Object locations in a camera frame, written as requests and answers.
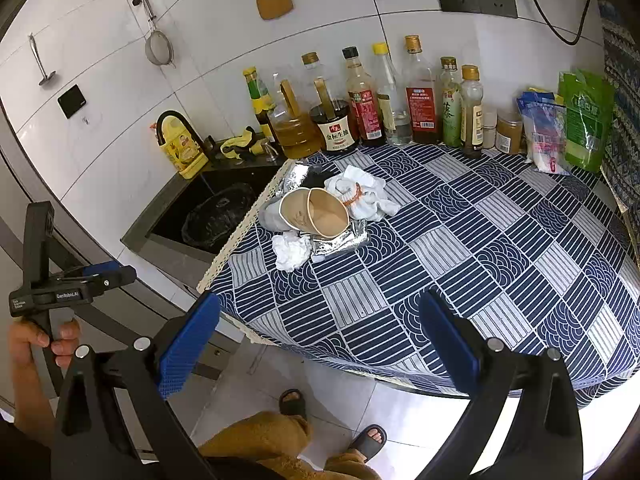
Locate white plastic bag trash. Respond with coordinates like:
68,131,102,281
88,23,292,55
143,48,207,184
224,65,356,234
324,165,400,222

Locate small black wall switch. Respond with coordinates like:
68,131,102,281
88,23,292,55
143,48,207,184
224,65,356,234
58,84,87,119

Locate person left hand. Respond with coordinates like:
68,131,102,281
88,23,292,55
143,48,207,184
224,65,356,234
8,320,80,370

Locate person left sandal foot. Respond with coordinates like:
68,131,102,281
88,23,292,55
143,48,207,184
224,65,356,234
279,388,307,419

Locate black kitchen faucet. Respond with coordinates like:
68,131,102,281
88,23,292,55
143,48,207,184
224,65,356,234
153,110,214,170

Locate small spice jar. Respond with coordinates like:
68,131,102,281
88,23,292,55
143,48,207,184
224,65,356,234
495,110,523,155

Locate beige paper cup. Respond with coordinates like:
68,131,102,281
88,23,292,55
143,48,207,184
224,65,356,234
279,188,350,240

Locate black sink basin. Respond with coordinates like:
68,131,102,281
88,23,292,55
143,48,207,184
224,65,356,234
120,155,285,262

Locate green label pepper oil bottle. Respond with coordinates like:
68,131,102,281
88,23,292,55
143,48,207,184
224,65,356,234
440,56,461,148

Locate dark soy sauce jug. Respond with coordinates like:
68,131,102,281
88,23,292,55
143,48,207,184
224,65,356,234
309,77,358,155

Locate large cooking oil jug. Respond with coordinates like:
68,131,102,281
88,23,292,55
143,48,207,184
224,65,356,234
269,70,323,159

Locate person sandal foot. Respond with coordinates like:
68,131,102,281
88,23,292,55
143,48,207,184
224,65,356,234
279,388,307,419
347,424,387,463

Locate green capped oil bottle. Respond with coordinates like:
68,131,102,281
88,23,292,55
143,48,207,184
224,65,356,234
243,66,279,146

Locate black trash bag bin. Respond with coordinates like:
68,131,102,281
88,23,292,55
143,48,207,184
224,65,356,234
181,183,255,254

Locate yellow black cleaning cloth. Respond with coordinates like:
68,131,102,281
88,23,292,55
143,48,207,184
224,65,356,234
220,126,267,160

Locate red label sauce bottle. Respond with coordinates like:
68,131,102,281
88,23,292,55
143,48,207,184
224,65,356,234
342,47,386,148

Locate clear yellow cap bottle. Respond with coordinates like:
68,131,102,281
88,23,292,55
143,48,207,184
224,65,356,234
372,42,411,146

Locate person right sandal foot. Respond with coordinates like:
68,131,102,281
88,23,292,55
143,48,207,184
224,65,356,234
347,424,387,463

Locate white tissue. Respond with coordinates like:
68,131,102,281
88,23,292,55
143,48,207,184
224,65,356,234
271,231,311,273

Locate yellow dish soap bottle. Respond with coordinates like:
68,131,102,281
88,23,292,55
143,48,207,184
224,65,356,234
150,112,208,180

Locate brown fleece trousers leg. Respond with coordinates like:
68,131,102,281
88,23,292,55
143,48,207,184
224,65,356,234
198,412,378,479

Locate aluminium foil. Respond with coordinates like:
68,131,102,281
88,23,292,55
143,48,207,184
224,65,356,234
273,160,369,261

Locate metal strainer on wall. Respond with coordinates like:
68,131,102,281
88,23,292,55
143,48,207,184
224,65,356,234
141,0,174,66

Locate small gold cap bottle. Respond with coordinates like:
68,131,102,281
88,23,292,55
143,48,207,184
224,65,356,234
460,64,484,159

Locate red label vinegar bottle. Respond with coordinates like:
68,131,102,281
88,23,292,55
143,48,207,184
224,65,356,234
404,35,442,144

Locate green plastic bag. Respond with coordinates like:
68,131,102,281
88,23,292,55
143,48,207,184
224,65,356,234
558,70,614,172

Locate blue white salt bag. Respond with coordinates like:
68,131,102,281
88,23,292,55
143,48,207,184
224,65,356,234
516,90,570,176

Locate blue patterned tablecloth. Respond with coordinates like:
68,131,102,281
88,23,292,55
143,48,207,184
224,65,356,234
204,144,639,405

